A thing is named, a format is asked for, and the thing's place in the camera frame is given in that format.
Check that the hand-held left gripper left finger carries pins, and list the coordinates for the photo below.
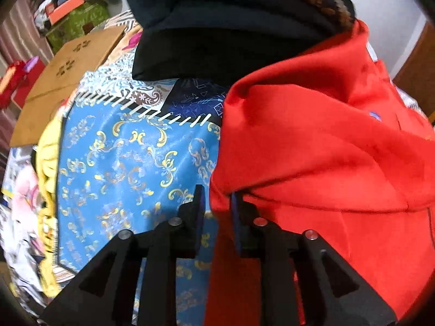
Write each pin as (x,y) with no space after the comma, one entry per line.
(200,218)

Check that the yellow cloth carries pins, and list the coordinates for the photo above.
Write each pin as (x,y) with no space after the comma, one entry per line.
(49,183)

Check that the red bag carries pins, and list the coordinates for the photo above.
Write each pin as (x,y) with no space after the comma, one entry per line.
(17,78)

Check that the blue patchwork print blanket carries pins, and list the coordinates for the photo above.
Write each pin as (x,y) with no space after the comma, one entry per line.
(136,156)

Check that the striped curtain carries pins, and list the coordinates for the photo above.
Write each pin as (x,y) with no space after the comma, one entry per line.
(17,30)

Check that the brown cardboard box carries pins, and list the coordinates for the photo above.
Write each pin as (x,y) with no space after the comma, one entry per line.
(64,74)

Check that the wooden door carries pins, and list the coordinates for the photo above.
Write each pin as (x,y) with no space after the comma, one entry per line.
(416,61)

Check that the green patterned box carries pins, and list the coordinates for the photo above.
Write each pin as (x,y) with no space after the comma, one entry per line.
(73,23)

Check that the red sweatshirt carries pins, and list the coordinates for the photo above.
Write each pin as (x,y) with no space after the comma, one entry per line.
(316,135)

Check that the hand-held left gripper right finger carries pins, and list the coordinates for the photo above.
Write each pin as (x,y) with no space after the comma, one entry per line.
(236,224)

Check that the orange flat box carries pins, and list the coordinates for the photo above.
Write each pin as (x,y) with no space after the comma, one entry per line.
(64,6)

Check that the white pink printed sheet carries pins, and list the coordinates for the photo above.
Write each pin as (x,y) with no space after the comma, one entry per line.
(20,217)

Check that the black garment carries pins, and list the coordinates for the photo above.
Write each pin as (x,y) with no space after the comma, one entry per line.
(217,30)

